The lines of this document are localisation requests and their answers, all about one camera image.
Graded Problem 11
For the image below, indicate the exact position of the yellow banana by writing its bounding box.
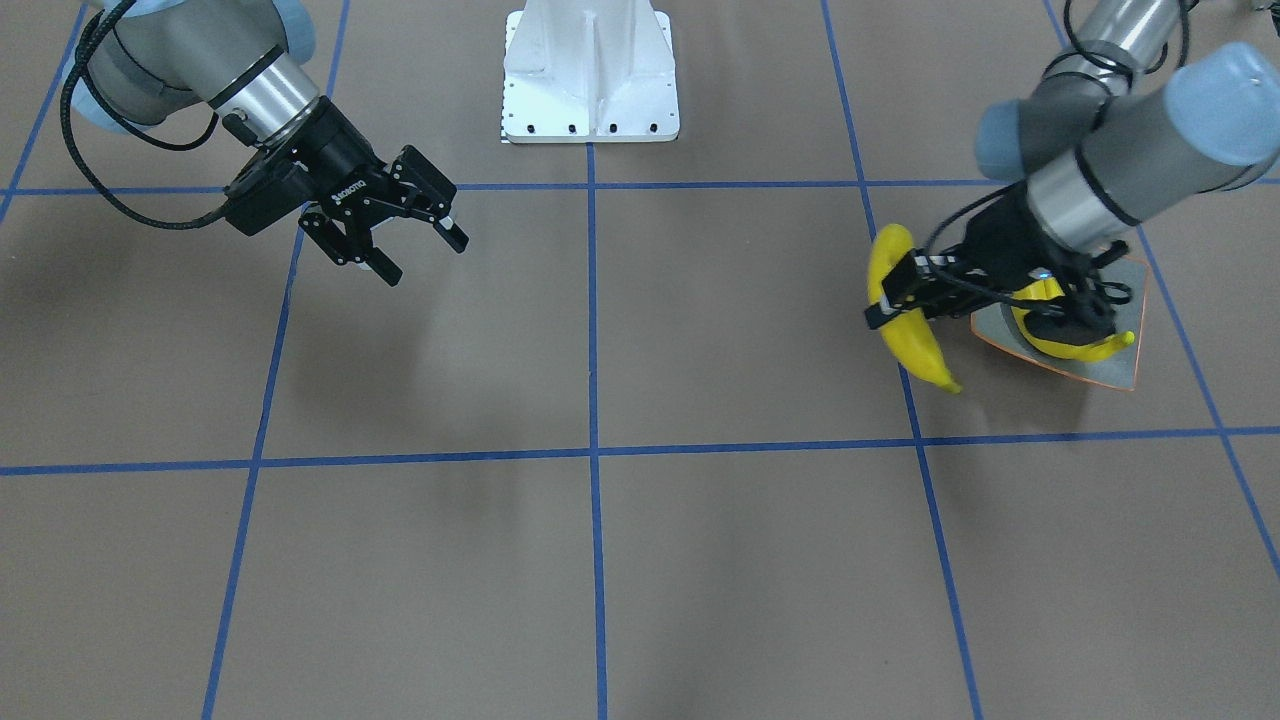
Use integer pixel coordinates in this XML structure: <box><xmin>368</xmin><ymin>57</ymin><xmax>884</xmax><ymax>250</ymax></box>
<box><xmin>867</xmin><ymin>223</ymin><xmax>963</xmax><ymax>395</ymax></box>
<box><xmin>1012</xmin><ymin>277</ymin><xmax>1138</xmax><ymax>365</ymax></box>

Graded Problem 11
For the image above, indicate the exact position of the grey square plate orange rim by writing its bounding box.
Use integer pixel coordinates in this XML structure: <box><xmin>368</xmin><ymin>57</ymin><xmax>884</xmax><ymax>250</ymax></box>
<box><xmin>970</xmin><ymin>254</ymin><xmax>1149</xmax><ymax>391</ymax></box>

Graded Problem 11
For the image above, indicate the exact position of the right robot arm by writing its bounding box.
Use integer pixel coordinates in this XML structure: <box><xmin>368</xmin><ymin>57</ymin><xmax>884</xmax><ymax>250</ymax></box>
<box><xmin>59</xmin><ymin>1</ymin><xmax>468</xmax><ymax>286</ymax></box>

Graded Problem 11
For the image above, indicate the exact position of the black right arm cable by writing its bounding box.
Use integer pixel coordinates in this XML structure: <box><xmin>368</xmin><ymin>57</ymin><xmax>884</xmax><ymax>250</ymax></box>
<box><xmin>60</xmin><ymin>0</ymin><xmax>236</xmax><ymax>233</ymax></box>

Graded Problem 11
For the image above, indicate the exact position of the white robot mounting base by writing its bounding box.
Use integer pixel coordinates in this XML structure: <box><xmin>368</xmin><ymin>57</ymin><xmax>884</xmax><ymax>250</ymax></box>
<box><xmin>500</xmin><ymin>1</ymin><xmax>681</xmax><ymax>143</ymax></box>

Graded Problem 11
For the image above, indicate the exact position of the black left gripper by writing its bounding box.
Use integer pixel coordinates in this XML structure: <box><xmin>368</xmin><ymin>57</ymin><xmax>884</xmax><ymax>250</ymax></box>
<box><xmin>864</xmin><ymin>181</ymin><xmax>1087</xmax><ymax>331</ymax></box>

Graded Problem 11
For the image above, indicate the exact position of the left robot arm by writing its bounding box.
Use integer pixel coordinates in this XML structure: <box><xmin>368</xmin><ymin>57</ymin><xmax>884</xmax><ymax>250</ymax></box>
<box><xmin>865</xmin><ymin>1</ymin><xmax>1279</xmax><ymax>346</ymax></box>

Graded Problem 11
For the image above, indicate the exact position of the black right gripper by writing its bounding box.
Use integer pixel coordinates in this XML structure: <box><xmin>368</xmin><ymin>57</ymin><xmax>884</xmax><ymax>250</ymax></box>
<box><xmin>225</xmin><ymin>95</ymin><xmax>468</xmax><ymax>287</ymax></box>

